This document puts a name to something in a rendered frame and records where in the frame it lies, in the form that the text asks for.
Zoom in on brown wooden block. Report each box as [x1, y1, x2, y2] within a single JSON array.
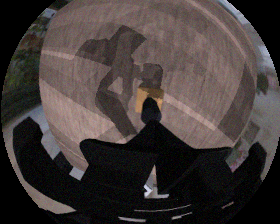
[[135, 86, 164, 113]]

